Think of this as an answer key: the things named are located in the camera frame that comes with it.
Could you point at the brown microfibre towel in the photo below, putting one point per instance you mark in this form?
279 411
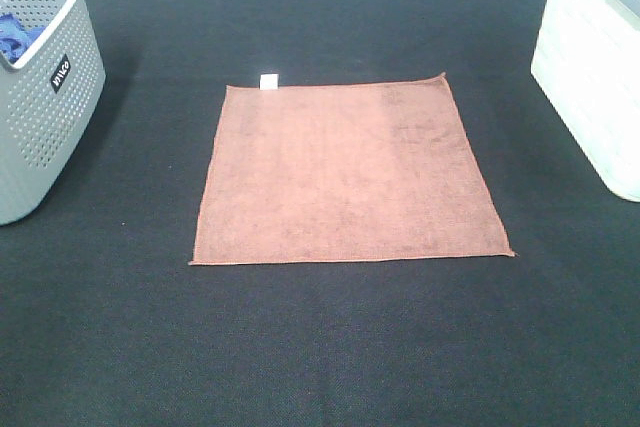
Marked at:
340 173

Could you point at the black basket brand label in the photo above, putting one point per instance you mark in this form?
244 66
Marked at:
60 74

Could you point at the grey perforated laundry basket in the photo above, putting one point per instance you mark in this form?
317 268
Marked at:
40 129

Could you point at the blue cloth in basket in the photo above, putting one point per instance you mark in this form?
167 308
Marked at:
15 38

